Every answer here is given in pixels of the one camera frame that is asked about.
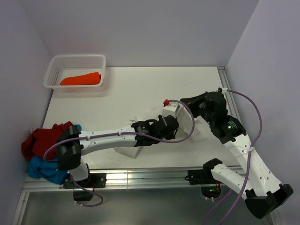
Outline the white printed t-shirt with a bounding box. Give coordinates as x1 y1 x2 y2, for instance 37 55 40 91
113 103 208 158

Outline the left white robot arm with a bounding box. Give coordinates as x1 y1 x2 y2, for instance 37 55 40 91
57 115 179 187

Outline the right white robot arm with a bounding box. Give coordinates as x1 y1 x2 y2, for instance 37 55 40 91
181 91 293 219

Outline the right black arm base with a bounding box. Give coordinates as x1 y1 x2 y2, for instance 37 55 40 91
184 169 221 200

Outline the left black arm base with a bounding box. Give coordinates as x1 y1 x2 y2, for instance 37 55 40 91
63 173 106 207

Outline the orange rolled t-shirt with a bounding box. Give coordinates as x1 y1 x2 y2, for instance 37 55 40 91
60 72 102 86

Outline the white plastic basket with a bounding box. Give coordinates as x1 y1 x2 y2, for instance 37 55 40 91
43 54 106 93

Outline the dark red t-shirt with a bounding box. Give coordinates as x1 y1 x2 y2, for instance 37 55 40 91
21 121 73 161

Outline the blue t-shirt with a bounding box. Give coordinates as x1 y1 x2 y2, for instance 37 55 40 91
27 124 83 186

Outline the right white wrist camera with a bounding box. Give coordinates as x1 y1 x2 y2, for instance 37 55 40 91
217 87 228 93

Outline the right side aluminium rail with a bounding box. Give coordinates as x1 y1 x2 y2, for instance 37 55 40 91
217 66 252 151

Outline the aluminium rail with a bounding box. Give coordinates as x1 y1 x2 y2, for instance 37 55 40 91
21 167 202 193
217 66 252 151

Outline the front aluminium rail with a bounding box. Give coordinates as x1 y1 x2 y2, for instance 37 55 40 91
21 167 202 193

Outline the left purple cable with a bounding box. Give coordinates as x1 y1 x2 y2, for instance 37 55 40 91
43 99 195 207

